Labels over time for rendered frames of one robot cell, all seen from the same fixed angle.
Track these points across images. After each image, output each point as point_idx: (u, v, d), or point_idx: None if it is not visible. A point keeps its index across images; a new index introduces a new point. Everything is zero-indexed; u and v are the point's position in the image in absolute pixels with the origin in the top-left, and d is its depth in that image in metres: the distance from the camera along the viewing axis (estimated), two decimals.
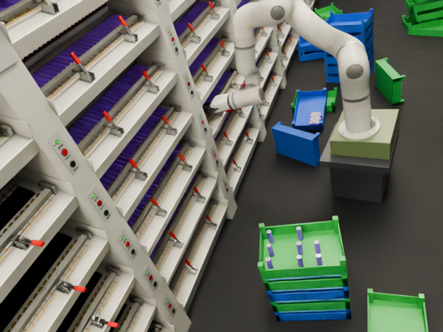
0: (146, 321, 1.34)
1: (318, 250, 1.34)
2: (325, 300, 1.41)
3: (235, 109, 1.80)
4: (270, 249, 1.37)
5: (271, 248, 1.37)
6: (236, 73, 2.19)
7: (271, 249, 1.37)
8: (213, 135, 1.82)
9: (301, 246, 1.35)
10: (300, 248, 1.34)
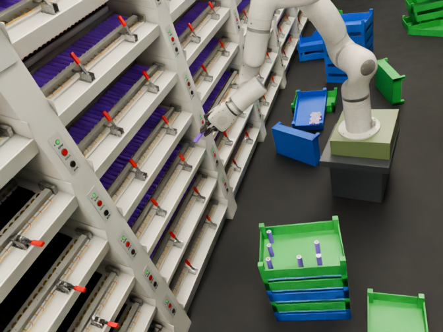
0: (146, 321, 1.34)
1: (318, 250, 1.34)
2: (325, 300, 1.41)
3: None
4: (270, 249, 1.37)
5: (271, 248, 1.37)
6: (236, 73, 2.19)
7: (271, 249, 1.37)
8: (213, 135, 1.82)
9: (199, 133, 1.61)
10: (198, 133, 1.62)
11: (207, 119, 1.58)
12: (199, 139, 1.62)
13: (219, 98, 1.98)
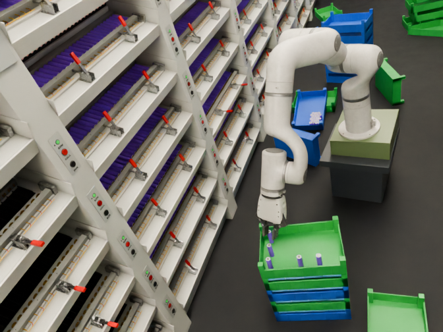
0: (146, 321, 1.34)
1: None
2: (325, 300, 1.41)
3: (261, 191, 1.29)
4: (270, 249, 1.37)
5: (271, 248, 1.37)
6: (236, 73, 2.19)
7: (271, 249, 1.37)
8: (213, 135, 1.82)
9: None
10: None
11: (276, 225, 1.31)
12: None
13: (219, 98, 1.98)
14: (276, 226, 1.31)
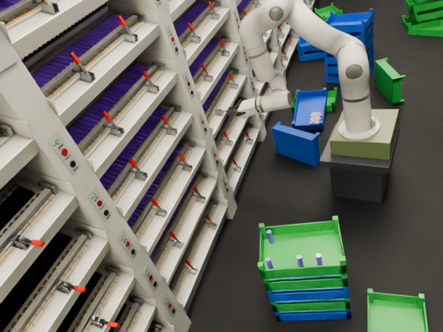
0: (146, 321, 1.34)
1: None
2: (325, 300, 1.41)
3: (260, 95, 1.79)
4: None
5: None
6: (233, 72, 2.20)
7: None
8: (213, 135, 1.82)
9: None
10: None
11: (236, 110, 1.84)
12: None
13: (217, 97, 1.98)
14: (235, 110, 1.84)
